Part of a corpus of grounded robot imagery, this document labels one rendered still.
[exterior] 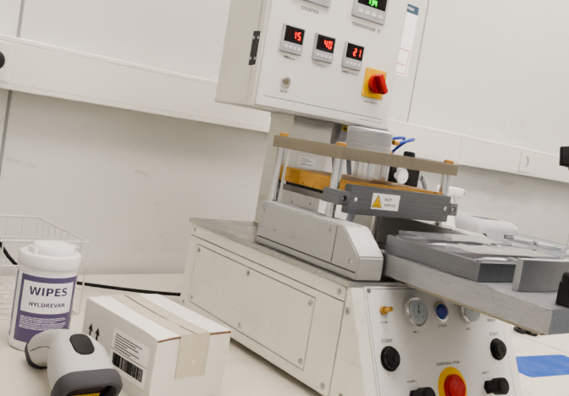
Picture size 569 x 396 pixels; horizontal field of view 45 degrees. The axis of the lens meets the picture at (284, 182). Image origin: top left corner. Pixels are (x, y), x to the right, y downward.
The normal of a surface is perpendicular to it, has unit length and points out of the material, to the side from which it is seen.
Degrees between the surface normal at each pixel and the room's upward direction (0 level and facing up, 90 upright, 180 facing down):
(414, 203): 90
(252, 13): 90
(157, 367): 88
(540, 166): 90
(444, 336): 65
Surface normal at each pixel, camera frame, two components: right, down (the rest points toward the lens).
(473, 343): 0.60, -0.28
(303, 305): -0.80, -0.09
